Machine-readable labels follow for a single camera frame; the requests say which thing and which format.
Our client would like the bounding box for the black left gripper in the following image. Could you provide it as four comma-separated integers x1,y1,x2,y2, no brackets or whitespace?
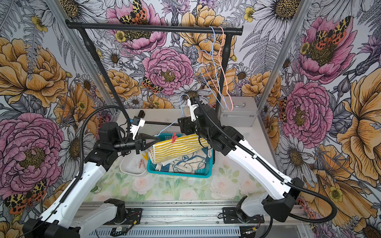
113,132,160,155

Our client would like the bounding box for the yellow striped towel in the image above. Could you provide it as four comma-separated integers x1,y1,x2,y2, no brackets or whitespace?
148,134,211,164

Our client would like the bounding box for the pink clothespin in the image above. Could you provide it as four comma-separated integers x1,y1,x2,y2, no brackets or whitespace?
139,159,146,169

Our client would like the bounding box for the light blue wire hanger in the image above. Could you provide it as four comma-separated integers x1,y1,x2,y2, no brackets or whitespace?
153,93,194,137

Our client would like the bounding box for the blue and beige towel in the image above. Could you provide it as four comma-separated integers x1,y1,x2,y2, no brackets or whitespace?
152,148,213,174

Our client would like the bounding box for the pink wire hanger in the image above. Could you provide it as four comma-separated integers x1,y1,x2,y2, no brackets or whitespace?
209,26,234,111

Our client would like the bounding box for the teal plastic basket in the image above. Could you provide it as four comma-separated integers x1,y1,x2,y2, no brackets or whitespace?
147,133,213,179

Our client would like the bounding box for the black clothes rack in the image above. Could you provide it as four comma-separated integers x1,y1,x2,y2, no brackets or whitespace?
65,19,244,116

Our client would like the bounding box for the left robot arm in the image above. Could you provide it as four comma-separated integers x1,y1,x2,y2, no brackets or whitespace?
22,117,159,238

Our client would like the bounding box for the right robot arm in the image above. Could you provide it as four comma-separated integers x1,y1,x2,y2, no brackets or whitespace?
178,116,302,223

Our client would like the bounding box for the white plastic tray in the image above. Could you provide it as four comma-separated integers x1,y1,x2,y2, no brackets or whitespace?
120,154,148,177

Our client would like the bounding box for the silver aluminium case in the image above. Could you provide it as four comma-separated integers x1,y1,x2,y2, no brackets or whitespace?
220,97,258,128

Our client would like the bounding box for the floral table mat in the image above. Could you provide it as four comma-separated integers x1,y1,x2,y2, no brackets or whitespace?
86,154,266,202

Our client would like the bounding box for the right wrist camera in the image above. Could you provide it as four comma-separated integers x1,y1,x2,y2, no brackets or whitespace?
187,98,198,122

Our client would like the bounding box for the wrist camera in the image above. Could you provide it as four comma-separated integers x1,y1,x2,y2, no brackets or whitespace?
187,98,198,122
130,110,145,140

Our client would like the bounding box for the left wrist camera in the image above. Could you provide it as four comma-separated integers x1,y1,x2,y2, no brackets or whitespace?
130,110,145,140

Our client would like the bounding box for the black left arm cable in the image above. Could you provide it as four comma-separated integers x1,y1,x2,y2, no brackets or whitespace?
59,105,132,204

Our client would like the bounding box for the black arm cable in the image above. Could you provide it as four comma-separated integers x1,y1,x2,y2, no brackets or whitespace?
194,98,338,224
59,105,132,204

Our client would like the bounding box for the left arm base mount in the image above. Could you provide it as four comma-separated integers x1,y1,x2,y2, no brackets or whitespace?
104,208,143,225

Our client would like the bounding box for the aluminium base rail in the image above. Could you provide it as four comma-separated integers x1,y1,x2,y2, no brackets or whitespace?
86,201,313,238

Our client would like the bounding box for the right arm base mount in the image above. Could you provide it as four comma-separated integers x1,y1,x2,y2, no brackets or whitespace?
217,207,265,224

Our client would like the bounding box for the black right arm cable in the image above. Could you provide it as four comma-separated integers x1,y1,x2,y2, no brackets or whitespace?
194,98,338,224

